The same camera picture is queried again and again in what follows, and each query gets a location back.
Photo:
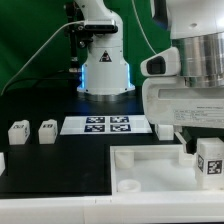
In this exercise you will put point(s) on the white square table top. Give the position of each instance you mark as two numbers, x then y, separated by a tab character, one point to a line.
157	168

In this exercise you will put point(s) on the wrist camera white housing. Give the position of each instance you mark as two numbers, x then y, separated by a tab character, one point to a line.
166	63

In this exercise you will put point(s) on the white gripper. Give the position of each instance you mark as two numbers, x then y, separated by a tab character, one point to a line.
167	101

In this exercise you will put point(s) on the white sheet with fiducial markers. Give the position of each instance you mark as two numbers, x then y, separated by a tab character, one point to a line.
114	124

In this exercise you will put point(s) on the white left block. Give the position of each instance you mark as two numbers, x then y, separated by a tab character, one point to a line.
2	164

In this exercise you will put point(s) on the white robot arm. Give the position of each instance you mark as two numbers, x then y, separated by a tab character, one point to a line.
196	29

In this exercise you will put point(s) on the black camera stand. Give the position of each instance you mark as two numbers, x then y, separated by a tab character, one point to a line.
78	39

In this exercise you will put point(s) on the white front rail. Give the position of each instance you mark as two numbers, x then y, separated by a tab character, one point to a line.
143	208

